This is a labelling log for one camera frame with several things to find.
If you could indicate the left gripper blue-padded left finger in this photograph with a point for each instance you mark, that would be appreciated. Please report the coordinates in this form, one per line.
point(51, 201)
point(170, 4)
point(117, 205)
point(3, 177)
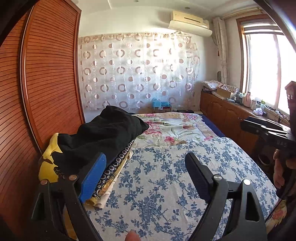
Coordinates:
point(69, 192)

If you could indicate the teal object behind bed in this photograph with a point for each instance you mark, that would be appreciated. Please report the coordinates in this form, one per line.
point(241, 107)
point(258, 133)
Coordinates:
point(156, 103)

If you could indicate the white wall air conditioner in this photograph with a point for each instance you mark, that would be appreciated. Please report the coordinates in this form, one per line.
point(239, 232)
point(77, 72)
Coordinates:
point(188, 23)

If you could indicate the side window drape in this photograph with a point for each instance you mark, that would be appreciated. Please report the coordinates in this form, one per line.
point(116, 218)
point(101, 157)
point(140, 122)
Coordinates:
point(222, 43)

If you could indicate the window with wooden frame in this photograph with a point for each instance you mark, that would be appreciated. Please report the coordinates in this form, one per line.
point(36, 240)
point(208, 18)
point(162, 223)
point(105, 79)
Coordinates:
point(268, 61)

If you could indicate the circle-pattern sheer curtain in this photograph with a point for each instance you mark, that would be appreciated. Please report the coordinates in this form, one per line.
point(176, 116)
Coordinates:
point(130, 70)

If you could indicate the cardboard box on sideboard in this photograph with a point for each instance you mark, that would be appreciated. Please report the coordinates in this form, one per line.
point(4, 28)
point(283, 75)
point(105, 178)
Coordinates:
point(224, 93)

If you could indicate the black garment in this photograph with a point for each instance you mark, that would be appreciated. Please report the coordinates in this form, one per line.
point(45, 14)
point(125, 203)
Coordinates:
point(108, 133)

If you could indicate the floral pink bedspread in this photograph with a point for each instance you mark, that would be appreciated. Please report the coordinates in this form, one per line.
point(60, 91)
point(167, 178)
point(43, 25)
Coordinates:
point(169, 129)

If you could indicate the navy blue bed sheet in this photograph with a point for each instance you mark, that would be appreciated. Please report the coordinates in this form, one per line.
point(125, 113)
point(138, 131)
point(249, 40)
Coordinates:
point(212, 126)

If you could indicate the wooden louvred wardrobe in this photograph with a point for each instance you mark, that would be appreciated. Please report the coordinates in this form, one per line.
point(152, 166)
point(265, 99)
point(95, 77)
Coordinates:
point(39, 97)

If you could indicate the long wooden sideboard cabinet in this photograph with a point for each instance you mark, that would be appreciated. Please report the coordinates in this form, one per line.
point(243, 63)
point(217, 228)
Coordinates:
point(227, 117)

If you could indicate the right hand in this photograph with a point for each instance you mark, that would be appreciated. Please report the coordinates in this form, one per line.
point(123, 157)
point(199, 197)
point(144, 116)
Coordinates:
point(278, 169)

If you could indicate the left hand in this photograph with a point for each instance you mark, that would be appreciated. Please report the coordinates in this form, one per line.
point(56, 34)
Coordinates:
point(132, 236)

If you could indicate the pink bottle on sideboard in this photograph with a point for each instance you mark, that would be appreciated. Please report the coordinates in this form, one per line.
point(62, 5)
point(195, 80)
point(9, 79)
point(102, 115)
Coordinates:
point(247, 100)

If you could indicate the stack of folded clothes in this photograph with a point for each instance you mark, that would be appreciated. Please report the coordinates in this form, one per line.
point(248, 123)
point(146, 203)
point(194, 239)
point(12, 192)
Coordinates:
point(97, 183)

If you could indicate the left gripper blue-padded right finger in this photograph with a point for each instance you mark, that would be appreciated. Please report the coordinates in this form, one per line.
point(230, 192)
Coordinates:
point(238, 202)

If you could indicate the blue floral white quilt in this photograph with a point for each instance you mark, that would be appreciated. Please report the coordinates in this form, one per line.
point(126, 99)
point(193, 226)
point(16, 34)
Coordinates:
point(155, 196)

